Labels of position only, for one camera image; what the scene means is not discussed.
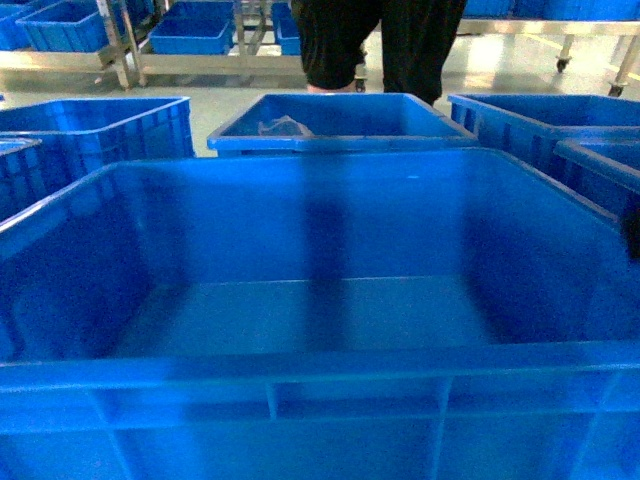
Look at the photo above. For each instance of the large blue plastic crate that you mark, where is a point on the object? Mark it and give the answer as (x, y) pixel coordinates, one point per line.
(448, 314)

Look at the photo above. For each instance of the steel shelf rack left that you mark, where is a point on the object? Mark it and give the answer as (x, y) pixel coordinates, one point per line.
(129, 54)

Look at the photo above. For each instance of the grey crumpled rag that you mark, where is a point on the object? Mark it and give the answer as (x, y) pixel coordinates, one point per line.
(284, 126)

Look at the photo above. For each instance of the blue crate centre with rag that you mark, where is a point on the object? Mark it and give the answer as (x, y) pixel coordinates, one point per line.
(356, 122)

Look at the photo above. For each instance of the blue crate behind leg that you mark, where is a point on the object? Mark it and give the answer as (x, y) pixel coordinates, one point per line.
(285, 29)

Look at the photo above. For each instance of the person in black trousers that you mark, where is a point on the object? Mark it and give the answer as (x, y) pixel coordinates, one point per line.
(417, 37)

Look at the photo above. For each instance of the blue crate right rear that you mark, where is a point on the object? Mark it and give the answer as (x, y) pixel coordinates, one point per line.
(528, 126)

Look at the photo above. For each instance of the blue crate on rack centre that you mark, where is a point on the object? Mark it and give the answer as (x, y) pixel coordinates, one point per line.
(195, 28)

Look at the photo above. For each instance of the blue crate on rack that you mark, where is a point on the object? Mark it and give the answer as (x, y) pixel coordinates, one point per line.
(195, 28)
(65, 27)

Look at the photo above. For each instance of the blue crate front left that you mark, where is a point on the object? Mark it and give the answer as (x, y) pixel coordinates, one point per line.
(84, 134)

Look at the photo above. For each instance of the blue crate on trolley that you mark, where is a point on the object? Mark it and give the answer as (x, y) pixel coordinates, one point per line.
(554, 10)

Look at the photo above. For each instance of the blue crate right near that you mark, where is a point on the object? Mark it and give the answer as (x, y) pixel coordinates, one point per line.
(605, 172)

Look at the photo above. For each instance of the blue crate far left edge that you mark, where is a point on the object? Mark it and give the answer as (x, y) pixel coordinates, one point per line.
(22, 181)

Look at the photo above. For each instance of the blue crate on rack left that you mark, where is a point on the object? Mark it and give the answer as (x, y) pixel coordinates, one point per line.
(65, 27)

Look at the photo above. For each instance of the steel trolley right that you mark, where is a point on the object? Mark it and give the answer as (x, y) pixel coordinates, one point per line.
(570, 30)

